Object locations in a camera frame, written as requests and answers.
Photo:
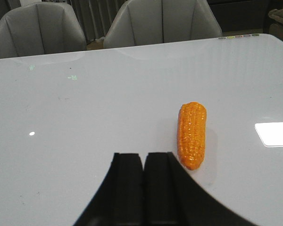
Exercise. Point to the grey leather chair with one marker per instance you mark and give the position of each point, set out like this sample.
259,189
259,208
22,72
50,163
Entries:
147,22
40,28

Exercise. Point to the orange plastic corn cob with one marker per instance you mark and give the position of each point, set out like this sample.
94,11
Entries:
191,135

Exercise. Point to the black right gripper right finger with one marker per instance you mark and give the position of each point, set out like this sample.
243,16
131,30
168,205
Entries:
173,198

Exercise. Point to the grey leather chair left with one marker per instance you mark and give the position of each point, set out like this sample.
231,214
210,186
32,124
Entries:
40,28

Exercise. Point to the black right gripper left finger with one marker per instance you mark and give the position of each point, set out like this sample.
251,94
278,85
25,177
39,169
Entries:
119,199

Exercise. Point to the grey leather chair right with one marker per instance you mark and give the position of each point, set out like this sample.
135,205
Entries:
147,22

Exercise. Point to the brown cushioned seat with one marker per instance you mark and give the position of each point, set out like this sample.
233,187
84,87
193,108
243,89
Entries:
276,28

